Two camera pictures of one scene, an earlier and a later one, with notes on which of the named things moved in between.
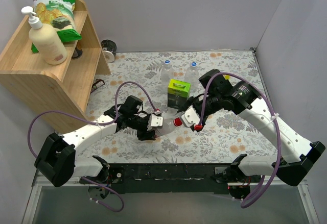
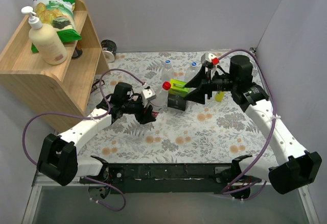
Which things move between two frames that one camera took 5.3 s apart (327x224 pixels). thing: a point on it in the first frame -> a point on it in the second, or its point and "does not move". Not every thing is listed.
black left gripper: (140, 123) -> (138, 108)
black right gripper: (192, 104) -> (207, 85)
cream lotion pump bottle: (46, 39) does not move
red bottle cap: (177, 122) -> (166, 85)
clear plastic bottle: (167, 74) does not move
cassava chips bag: (54, 5) does not move
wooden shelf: (65, 87) does not move
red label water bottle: (168, 125) -> (161, 102)
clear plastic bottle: (192, 75) does not move
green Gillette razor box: (178, 92) does not move
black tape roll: (109, 48) does not move
